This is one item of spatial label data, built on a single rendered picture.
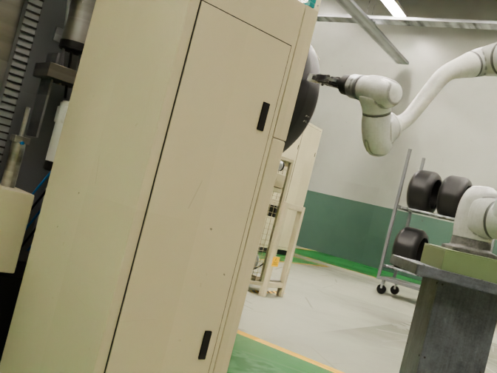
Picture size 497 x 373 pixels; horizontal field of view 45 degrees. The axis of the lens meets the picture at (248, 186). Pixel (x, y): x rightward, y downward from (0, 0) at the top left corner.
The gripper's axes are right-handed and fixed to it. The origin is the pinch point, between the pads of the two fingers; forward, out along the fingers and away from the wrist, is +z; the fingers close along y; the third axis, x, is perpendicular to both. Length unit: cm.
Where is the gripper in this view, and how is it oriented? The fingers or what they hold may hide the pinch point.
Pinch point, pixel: (314, 78)
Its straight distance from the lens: 238.8
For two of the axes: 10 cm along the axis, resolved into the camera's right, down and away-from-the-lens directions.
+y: -7.4, -2.1, -6.4
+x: -3.3, 9.4, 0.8
